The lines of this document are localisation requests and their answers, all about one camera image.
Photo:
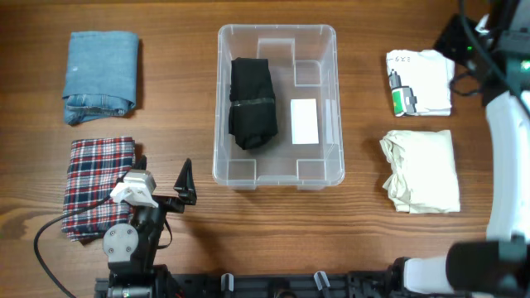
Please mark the white printed t-shirt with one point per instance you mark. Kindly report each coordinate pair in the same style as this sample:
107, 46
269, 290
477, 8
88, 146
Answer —
419, 82

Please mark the white label in container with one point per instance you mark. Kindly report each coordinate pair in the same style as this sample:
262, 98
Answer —
304, 122

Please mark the folded blue denim jeans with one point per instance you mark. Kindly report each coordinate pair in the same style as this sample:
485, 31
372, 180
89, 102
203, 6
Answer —
101, 75

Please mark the cream garment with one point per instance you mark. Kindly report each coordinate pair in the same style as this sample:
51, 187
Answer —
424, 179

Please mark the folded red plaid shirt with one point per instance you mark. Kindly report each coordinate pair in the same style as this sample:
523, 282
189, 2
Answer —
94, 169

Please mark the clear plastic storage container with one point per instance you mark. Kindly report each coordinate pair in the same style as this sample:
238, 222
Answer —
303, 63

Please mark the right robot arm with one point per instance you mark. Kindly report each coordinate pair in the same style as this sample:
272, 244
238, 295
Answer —
494, 52

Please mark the black garment with tape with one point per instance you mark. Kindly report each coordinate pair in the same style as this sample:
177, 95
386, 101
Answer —
252, 113

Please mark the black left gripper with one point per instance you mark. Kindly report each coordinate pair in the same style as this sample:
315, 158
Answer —
185, 189

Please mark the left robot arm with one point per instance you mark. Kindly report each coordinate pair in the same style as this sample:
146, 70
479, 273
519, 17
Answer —
131, 247

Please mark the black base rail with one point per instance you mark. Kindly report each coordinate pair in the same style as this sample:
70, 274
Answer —
319, 284

